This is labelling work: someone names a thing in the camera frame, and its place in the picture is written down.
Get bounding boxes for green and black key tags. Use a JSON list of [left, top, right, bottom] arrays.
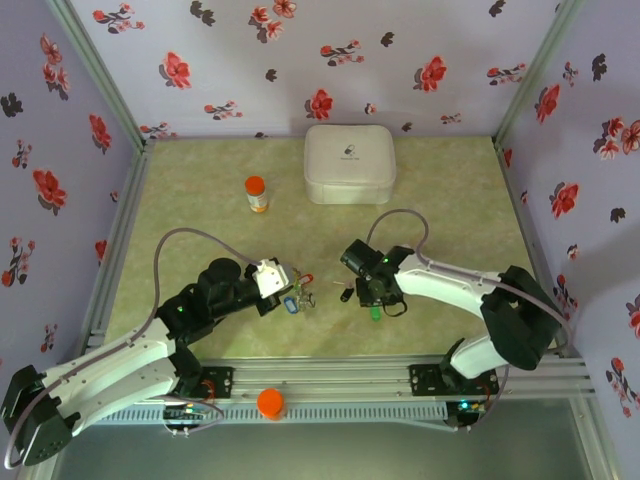
[[331, 279, 383, 323]]

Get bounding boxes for keyring bunch with coloured tags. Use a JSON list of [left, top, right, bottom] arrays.
[[282, 268, 320, 317]]

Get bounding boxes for orange capped pill bottle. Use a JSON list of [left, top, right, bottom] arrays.
[[244, 175, 270, 215]]

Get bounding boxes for orange plastic cylinder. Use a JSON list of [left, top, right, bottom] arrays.
[[256, 387, 286, 422]]

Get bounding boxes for small circuit board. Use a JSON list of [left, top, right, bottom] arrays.
[[163, 403, 211, 424], [455, 398, 489, 419]]

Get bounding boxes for white zipped medicine pouch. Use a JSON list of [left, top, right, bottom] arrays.
[[303, 123, 398, 206]]

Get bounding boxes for grey left arm cable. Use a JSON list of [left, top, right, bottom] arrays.
[[2, 227, 264, 469]]

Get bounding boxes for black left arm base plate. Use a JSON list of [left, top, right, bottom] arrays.
[[169, 366, 235, 402]]

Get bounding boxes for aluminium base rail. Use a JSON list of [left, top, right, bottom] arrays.
[[197, 355, 597, 403]]

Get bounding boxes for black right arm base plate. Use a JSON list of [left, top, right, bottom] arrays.
[[408, 363, 501, 399]]

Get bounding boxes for thin grey looped cable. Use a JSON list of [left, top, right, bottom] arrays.
[[160, 387, 232, 440]]

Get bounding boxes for aluminium frame side rail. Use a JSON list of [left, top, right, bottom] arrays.
[[492, 137, 586, 359], [79, 139, 157, 351]]

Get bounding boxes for grey slotted cable duct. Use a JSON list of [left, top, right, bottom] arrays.
[[92, 401, 449, 427]]

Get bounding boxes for aluminium frame post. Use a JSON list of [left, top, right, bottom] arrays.
[[44, 0, 156, 151], [492, 0, 586, 151]]

